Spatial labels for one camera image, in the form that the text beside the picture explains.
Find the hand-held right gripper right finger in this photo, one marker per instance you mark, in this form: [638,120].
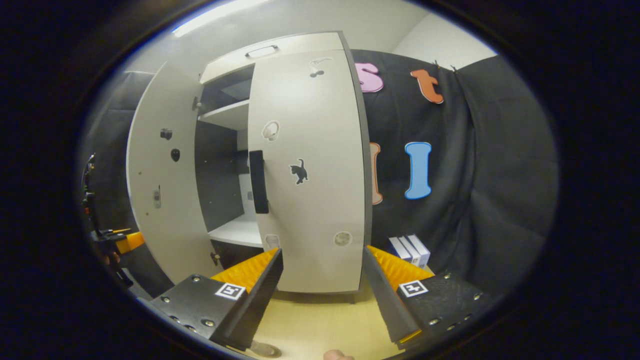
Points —
[387,295]

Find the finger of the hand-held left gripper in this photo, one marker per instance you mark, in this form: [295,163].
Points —
[132,242]

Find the white cabinet shelf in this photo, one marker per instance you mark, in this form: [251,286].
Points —
[227,115]

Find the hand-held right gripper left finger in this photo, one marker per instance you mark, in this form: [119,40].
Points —
[260,295]

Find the metal door hinge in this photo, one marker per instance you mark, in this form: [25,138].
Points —
[215,258]
[196,104]

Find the white cabinet door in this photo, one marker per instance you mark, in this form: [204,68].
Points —
[320,225]
[165,200]

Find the round grey coaster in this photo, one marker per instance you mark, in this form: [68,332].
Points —
[267,349]

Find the white cabinet drawer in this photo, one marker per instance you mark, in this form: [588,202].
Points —
[300,47]

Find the white and grey cabinet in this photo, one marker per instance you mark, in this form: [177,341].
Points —
[220,175]

